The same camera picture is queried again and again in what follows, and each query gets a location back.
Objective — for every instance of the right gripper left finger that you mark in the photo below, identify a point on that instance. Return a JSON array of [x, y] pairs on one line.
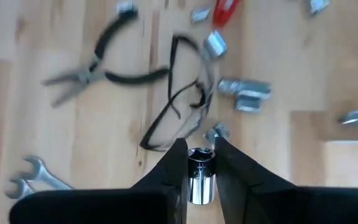
[[154, 199]]

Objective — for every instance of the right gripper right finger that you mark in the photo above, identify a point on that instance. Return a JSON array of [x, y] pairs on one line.
[[259, 199]]

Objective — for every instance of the long chrome socket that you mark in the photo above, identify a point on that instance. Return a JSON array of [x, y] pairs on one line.
[[244, 87]]

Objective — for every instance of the clear black-framed safety glasses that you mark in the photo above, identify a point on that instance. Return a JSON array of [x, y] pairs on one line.
[[170, 62]]

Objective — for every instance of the steel combination wrench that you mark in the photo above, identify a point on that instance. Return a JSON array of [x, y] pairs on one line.
[[19, 189], [47, 177]]

